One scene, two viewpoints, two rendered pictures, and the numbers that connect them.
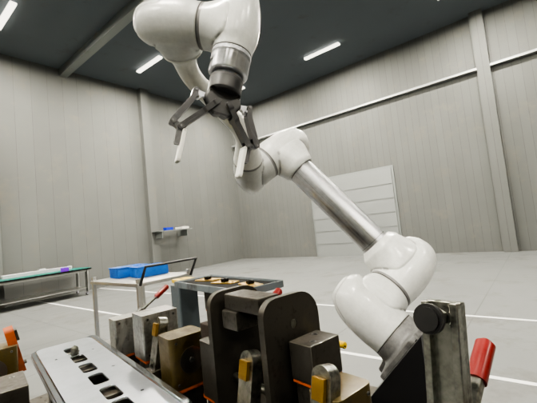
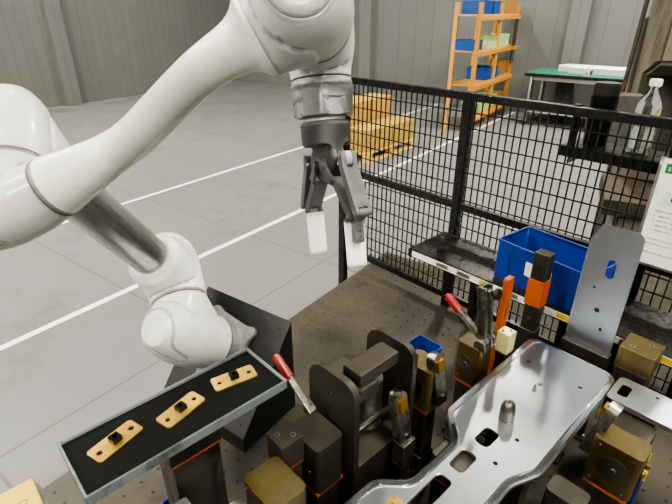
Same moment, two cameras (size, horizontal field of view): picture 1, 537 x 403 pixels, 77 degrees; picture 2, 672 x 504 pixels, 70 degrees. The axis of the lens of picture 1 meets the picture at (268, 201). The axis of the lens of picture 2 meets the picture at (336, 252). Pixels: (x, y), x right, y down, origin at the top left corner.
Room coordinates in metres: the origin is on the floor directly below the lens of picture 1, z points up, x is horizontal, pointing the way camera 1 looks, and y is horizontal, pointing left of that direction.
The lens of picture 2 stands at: (0.75, 0.80, 1.80)
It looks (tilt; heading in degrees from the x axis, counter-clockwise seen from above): 27 degrees down; 268
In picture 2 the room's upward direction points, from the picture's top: straight up
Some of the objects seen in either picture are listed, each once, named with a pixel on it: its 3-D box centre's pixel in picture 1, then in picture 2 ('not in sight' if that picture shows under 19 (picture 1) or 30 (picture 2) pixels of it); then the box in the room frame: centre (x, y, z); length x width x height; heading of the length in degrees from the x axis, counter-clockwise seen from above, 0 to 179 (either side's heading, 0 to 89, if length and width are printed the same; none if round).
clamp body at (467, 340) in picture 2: not in sight; (462, 391); (0.37, -0.18, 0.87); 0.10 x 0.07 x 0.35; 131
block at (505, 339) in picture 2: not in sight; (496, 385); (0.28, -0.19, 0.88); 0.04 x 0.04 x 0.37; 41
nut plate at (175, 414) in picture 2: (224, 280); (180, 407); (1.00, 0.15, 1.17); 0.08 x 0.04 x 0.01; 55
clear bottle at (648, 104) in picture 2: not in sight; (646, 116); (-0.17, -0.54, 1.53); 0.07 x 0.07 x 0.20
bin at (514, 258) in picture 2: not in sight; (552, 267); (0.04, -0.46, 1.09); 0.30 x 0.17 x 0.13; 124
